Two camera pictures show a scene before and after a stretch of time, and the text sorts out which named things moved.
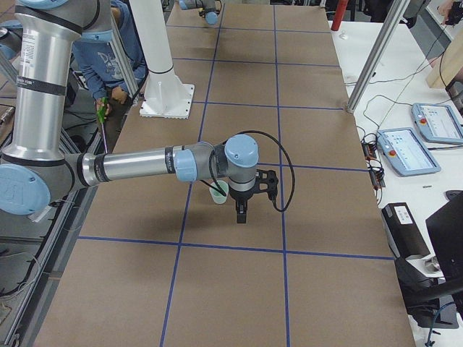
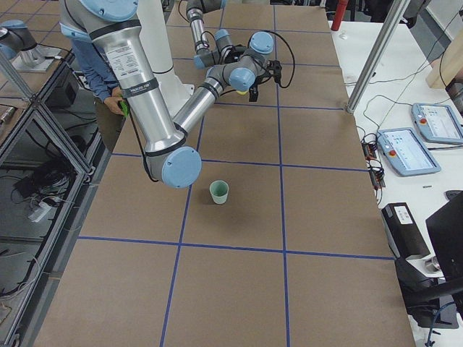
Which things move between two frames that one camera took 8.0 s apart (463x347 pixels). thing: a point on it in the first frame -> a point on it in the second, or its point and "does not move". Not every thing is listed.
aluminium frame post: (396, 12) does not move
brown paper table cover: (158, 264) does not move
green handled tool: (101, 114) -> (124, 108)
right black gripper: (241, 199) -> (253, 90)
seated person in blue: (98, 63) does not move
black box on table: (405, 233) does not move
